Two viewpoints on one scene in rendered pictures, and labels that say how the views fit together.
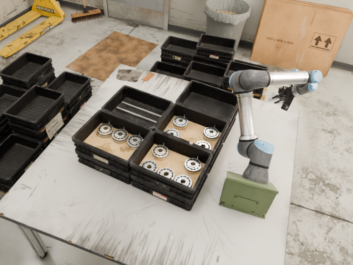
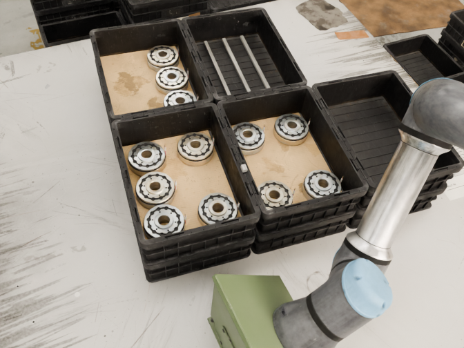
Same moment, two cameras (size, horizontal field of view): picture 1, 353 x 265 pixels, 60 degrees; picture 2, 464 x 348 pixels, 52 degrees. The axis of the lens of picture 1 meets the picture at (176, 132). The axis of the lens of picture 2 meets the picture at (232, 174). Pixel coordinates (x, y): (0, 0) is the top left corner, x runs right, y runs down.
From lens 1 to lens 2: 0.98 m
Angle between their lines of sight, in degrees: 29
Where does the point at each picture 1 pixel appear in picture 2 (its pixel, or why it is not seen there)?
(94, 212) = (36, 163)
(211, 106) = (389, 146)
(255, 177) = (286, 330)
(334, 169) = not seen: outside the picture
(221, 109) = not seen: hidden behind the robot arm
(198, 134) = (300, 171)
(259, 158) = (327, 300)
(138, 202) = (101, 201)
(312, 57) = not seen: outside the picture
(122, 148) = (155, 100)
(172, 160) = (200, 177)
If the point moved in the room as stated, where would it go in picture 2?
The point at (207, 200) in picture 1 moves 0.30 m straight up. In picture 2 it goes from (199, 293) to (203, 239)
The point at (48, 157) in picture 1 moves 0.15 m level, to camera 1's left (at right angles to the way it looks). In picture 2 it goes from (77, 52) to (58, 31)
